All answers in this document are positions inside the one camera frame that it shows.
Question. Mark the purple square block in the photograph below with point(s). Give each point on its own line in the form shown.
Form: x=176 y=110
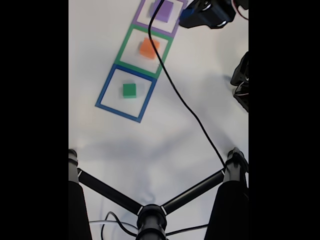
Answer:
x=163 y=10

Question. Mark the orange square block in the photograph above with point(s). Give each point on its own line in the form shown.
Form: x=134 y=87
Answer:
x=147 y=48

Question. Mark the green square block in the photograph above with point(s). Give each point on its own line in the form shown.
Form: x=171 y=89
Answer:
x=129 y=90

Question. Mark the black tripod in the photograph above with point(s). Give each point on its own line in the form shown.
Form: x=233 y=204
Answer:
x=151 y=220

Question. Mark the purple square frame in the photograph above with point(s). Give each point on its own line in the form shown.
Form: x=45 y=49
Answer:
x=140 y=20

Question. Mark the green square frame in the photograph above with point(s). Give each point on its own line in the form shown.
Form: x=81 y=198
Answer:
x=122 y=47

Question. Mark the blue square frame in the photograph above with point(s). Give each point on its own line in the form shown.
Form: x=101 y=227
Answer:
x=105 y=87

